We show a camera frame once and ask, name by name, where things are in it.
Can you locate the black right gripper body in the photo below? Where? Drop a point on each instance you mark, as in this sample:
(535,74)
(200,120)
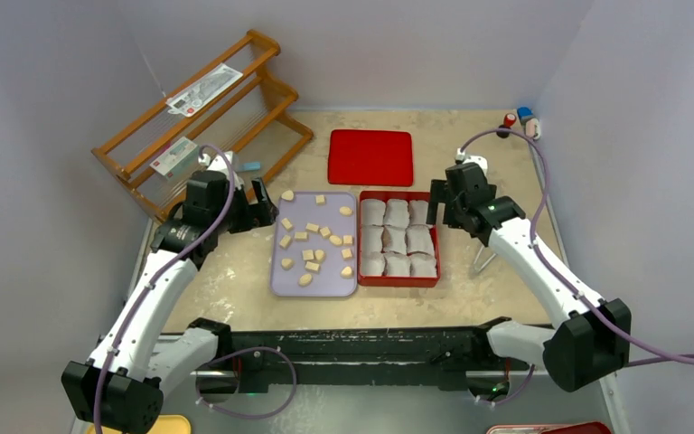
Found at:
(443,203)

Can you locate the blue blister pack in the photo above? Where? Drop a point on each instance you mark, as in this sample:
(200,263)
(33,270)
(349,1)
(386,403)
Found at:
(251,166)

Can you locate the oval swirl chocolate bottom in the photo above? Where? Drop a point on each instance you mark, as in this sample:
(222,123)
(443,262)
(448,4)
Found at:
(305,280)

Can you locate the red chocolate box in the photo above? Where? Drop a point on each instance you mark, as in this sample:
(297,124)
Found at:
(397,247)

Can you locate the boxed item on rack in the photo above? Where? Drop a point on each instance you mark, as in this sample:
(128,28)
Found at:
(181,155)

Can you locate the red tray corner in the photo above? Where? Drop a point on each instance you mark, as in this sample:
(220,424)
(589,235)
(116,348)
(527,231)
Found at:
(591,427)

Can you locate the lavender plastic tray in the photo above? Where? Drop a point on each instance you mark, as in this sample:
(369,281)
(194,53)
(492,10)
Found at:
(302,210)

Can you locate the red box lid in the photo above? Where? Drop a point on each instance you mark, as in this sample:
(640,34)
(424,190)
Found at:
(370,157)

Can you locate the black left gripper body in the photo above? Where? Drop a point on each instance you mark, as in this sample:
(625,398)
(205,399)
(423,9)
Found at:
(234,221)

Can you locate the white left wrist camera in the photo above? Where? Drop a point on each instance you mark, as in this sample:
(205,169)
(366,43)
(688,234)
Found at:
(225,164)

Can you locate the metal tongs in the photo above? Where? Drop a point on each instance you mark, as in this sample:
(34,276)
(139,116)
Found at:
(483,258)

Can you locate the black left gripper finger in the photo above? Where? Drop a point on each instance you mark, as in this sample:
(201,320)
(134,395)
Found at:
(258,215)
(260,191)

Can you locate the yellow tray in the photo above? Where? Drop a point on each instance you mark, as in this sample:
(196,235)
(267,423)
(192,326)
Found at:
(171,424)

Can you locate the rectangular chocolate lower left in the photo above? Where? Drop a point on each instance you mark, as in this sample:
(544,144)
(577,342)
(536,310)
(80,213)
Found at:
(285,242)

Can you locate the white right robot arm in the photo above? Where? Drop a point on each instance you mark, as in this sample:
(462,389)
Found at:
(580,346)

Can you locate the wooden two-tier rack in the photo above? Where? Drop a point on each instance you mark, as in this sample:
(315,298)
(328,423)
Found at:
(250,118)

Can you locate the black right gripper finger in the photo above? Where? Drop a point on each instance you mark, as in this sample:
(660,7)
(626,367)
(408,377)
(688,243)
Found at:
(453,217)
(438,196)

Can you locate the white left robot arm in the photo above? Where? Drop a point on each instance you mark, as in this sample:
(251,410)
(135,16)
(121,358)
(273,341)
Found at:
(123,383)

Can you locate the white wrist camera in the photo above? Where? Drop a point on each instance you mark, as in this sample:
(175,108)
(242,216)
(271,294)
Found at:
(462,158)
(225,164)

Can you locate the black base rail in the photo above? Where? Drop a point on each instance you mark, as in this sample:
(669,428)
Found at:
(450,358)

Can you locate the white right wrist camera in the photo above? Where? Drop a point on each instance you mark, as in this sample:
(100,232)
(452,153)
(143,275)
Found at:
(462,158)

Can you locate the red black stamp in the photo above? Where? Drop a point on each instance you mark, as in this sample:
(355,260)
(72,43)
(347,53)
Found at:
(504,129)

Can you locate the oval swirl chocolate centre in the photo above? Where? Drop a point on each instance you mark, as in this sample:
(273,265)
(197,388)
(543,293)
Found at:
(336,240)

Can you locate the white blister pack upper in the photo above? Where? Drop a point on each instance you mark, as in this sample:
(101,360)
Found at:
(203,91)

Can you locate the rectangular chocolate bottom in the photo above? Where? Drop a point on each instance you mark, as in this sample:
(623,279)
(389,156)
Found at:
(312,266)

